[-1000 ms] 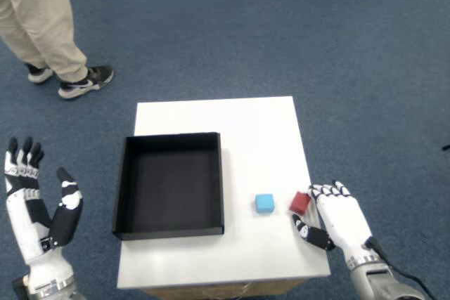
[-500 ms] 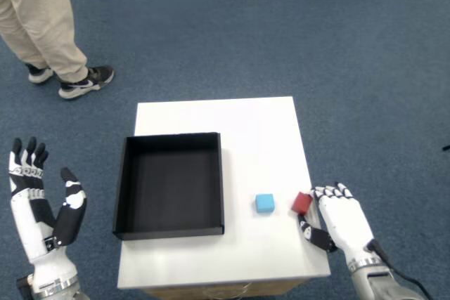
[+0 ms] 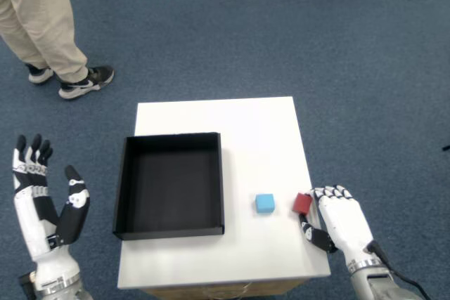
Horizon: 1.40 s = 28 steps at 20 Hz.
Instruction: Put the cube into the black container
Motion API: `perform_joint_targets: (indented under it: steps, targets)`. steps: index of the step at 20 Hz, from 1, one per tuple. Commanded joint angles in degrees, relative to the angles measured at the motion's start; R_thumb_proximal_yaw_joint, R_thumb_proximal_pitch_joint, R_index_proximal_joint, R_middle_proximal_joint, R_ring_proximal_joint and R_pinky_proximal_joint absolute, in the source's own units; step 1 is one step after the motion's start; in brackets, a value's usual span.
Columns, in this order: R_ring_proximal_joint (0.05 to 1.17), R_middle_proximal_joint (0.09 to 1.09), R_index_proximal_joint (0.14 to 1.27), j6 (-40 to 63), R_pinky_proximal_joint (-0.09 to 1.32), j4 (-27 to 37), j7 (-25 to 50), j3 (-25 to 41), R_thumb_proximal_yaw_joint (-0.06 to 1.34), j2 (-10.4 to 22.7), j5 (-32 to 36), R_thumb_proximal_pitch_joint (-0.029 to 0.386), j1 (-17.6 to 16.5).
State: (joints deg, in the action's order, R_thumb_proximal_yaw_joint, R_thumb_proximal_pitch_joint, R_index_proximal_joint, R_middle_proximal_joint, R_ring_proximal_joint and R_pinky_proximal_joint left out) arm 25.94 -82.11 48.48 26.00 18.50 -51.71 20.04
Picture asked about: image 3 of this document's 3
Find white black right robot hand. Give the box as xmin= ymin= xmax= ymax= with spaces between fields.
xmin=297 ymin=184 xmax=379 ymax=268

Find white top wooden table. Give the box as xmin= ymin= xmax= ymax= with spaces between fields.
xmin=117 ymin=95 xmax=332 ymax=300

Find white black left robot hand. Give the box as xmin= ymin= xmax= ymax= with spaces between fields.
xmin=12 ymin=133 xmax=91 ymax=285

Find black open box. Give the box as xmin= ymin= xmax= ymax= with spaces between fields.
xmin=112 ymin=131 xmax=226 ymax=241

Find black white swoosh sneaker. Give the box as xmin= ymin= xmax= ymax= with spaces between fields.
xmin=58 ymin=65 xmax=115 ymax=100

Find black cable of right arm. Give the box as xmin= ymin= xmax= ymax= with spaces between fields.
xmin=365 ymin=240 xmax=432 ymax=300

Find red cube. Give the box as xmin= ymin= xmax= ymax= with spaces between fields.
xmin=292 ymin=193 xmax=313 ymax=215

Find blue cube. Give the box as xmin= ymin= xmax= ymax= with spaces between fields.
xmin=254 ymin=193 xmax=276 ymax=214

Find beige trousers of person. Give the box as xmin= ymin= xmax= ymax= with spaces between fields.
xmin=0 ymin=0 xmax=89 ymax=84

